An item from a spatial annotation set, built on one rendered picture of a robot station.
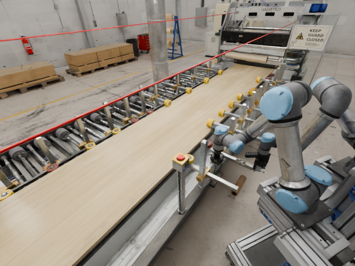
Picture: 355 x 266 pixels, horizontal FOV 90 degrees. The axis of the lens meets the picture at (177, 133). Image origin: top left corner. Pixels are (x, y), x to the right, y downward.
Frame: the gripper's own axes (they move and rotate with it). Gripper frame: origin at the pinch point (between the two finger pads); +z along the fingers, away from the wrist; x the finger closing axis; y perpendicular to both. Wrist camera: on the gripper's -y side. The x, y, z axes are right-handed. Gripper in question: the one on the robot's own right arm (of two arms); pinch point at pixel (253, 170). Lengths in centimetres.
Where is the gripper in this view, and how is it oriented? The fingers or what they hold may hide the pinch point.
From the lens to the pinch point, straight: 153.6
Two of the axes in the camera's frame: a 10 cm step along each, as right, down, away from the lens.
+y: 8.0, 3.4, -5.0
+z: 0.3, 8.1, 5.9
